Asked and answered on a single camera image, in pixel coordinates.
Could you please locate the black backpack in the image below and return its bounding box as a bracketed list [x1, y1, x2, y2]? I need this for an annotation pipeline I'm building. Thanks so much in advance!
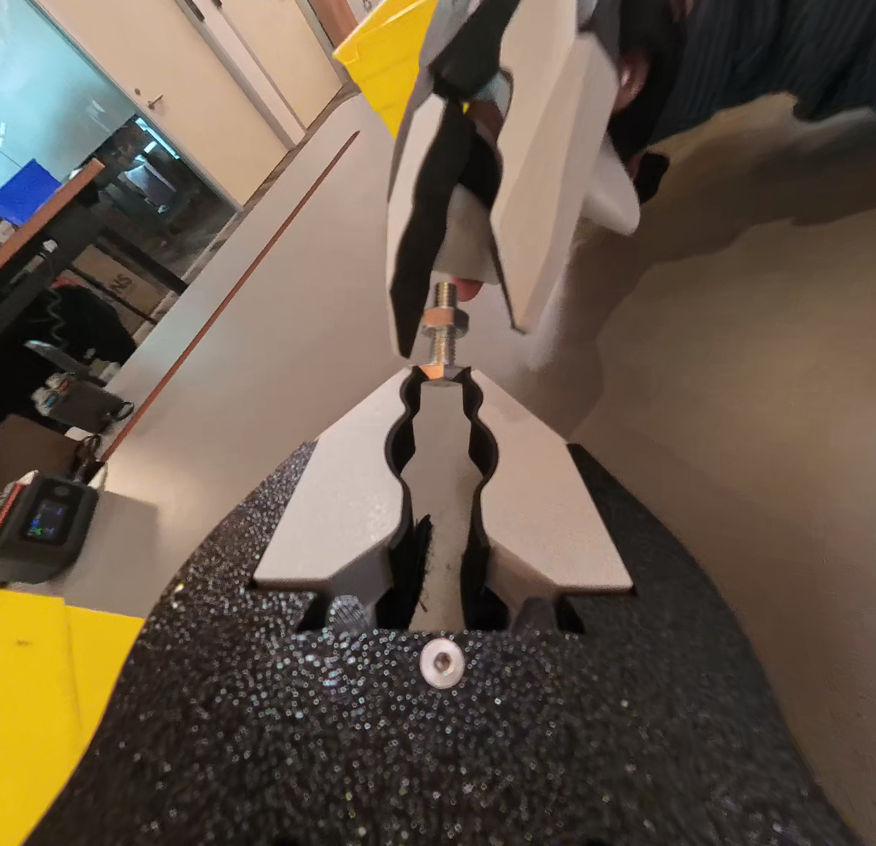
[0, 281, 138, 416]

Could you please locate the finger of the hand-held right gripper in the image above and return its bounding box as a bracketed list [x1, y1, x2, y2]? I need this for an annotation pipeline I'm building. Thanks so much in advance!
[491, 0, 621, 335]
[385, 93, 511, 359]

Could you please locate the orange cable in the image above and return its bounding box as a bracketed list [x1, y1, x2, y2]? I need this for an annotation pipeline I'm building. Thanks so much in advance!
[0, 470, 41, 527]

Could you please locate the plain brown cardboard box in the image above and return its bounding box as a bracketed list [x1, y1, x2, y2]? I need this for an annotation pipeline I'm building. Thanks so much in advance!
[0, 415, 93, 491]

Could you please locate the steel hex bolt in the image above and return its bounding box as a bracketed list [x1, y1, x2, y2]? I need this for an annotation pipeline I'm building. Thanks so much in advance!
[419, 281, 469, 387]

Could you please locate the wooden pillar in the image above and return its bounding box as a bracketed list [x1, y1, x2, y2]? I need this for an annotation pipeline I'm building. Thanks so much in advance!
[291, 0, 358, 48]

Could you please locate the dark grey pouch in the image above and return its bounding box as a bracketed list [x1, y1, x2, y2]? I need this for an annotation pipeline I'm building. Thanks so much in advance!
[44, 374, 136, 435]

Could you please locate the white door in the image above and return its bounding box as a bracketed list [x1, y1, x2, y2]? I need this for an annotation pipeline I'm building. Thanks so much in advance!
[14, 0, 292, 207]
[161, 0, 346, 142]

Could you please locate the yellow plastic bin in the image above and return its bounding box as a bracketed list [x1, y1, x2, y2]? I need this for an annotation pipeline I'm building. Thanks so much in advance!
[333, 0, 456, 137]
[0, 588, 146, 846]

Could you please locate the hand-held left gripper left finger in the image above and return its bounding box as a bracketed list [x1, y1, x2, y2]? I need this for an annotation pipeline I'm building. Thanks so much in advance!
[252, 366, 420, 621]

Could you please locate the grey handheld device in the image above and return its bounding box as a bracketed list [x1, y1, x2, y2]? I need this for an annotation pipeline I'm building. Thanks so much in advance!
[26, 340, 90, 376]

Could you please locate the wooden desk with black frame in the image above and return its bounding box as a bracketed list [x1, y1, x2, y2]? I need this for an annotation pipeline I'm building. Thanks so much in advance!
[0, 158, 189, 334]

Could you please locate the person's right hand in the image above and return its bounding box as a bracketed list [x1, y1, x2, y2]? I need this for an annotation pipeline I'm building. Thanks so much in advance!
[454, 47, 654, 304]

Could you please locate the black device with screen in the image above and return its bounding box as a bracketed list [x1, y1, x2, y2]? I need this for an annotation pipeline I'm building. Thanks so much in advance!
[0, 475, 99, 585]

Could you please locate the person's right forearm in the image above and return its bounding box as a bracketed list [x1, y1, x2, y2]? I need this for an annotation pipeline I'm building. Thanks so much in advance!
[647, 0, 876, 159]

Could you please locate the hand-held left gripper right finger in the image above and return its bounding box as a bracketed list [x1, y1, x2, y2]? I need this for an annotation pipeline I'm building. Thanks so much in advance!
[460, 366, 635, 614]

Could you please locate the glass partition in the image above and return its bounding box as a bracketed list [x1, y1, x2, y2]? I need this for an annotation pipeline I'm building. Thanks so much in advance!
[0, 0, 240, 279]

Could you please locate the printed cardboard box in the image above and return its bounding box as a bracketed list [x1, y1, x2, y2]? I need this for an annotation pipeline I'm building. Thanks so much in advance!
[68, 244, 172, 327]

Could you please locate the blue plastic box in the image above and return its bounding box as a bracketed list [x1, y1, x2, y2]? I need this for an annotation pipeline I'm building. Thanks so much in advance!
[0, 158, 64, 226]

